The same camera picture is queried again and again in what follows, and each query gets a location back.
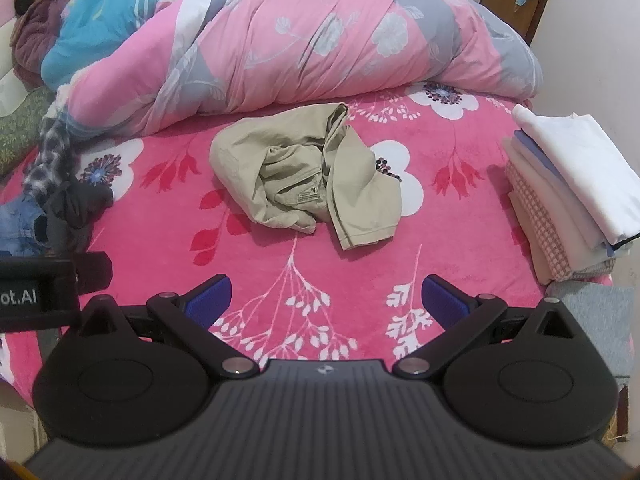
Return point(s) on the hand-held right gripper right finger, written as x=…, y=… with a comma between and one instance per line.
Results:
x=440, y=296

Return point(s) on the pink grey floral quilt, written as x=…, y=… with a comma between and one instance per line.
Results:
x=310, y=35

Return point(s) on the pink floral bed blanket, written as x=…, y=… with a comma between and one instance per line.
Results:
x=175, y=240

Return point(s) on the white folded cloth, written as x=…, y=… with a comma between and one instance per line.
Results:
x=590, y=175

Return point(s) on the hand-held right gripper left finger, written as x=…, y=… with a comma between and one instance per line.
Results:
x=212, y=296

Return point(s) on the white quilted headboard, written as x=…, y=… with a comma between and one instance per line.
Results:
x=7, y=70

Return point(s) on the maroon blanket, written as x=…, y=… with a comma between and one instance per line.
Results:
x=35, y=35

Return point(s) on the blue striped blanket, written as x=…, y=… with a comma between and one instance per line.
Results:
x=100, y=25

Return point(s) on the beige pants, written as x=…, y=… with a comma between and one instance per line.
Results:
x=280, y=180

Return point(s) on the blue denim shorts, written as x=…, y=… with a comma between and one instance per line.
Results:
x=20, y=225

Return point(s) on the black white plaid shirt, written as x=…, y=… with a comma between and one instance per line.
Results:
x=50, y=155

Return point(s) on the pink houndstooth folded cloth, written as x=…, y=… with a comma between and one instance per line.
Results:
x=540, y=235

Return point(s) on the green patterned pillow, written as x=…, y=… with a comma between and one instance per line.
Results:
x=20, y=125

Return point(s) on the light blue folded cloth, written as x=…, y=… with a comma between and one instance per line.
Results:
x=537, y=152

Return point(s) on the cream folded cloth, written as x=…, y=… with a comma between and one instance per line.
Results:
x=555, y=210

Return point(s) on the grey cloth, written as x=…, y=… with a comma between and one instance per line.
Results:
x=595, y=320

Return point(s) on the dark grey garment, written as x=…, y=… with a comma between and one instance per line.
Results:
x=77, y=205

